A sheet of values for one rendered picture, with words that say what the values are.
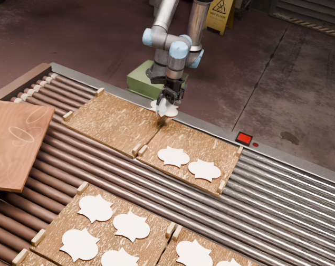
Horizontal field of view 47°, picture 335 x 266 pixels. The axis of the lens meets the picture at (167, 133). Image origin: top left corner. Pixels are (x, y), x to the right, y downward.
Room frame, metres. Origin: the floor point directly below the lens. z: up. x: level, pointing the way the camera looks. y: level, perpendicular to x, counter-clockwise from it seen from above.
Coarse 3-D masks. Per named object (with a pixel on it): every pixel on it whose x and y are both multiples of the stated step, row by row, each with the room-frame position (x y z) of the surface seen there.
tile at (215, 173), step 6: (192, 162) 1.28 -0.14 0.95; (198, 162) 1.29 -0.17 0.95; (204, 162) 1.29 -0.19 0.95; (192, 168) 1.24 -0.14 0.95; (198, 168) 1.25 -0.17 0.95; (204, 168) 1.25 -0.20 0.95; (210, 168) 1.26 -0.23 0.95; (216, 168) 1.27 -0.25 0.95; (192, 174) 1.21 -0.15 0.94; (198, 174) 1.21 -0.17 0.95; (204, 174) 1.22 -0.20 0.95; (210, 174) 1.22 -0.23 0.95; (216, 174) 1.23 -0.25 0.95; (210, 180) 1.18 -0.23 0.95
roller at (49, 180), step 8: (32, 168) 1.08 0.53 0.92; (32, 176) 1.05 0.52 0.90; (40, 176) 1.05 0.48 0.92; (48, 176) 1.05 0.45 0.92; (48, 184) 1.03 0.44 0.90; (56, 184) 1.02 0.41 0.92; (64, 184) 1.03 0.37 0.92; (64, 192) 1.00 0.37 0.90; (72, 192) 1.00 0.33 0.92; (168, 240) 0.87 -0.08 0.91
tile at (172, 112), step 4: (156, 100) 1.55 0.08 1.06; (152, 104) 1.51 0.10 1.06; (168, 104) 1.53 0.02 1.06; (172, 104) 1.54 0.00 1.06; (152, 108) 1.48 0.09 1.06; (168, 108) 1.50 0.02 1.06; (172, 108) 1.50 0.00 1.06; (176, 108) 1.52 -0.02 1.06; (160, 112) 1.45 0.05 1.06; (164, 112) 1.46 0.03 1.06; (168, 112) 1.46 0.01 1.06; (172, 112) 1.47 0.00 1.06; (176, 112) 1.48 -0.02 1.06; (160, 116) 1.43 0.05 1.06; (168, 116) 1.44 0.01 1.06; (172, 116) 1.44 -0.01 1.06
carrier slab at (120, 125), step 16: (96, 96) 1.65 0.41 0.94; (112, 96) 1.68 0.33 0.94; (80, 112) 1.49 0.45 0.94; (96, 112) 1.51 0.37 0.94; (112, 112) 1.54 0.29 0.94; (128, 112) 1.57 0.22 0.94; (144, 112) 1.59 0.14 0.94; (80, 128) 1.37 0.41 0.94; (96, 128) 1.39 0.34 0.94; (112, 128) 1.42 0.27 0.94; (128, 128) 1.44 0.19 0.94; (144, 128) 1.46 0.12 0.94; (160, 128) 1.50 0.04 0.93; (112, 144) 1.31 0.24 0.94; (128, 144) 1.33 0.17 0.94; (144, 144) 1.35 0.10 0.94
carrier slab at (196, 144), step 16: (176, 128) 1.51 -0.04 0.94; (160, 144) 1.37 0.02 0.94; (176, 144) 1.39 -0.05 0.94; (192, 144) 1.42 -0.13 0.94; (208, 144) 1.44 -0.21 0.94; (224, 144) 1.46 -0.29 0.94; (144, 160) 1.24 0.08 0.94; (160, 160) 1.26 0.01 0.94; (192, 160) 1.30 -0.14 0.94; (208, 160) 1.32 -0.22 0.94; (224, 160) 1.34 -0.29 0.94; (176, 176) 1.18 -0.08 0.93; (192, 176) 1.20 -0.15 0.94; (224, 176) 1.24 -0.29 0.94; (208, 192) 1.13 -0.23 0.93
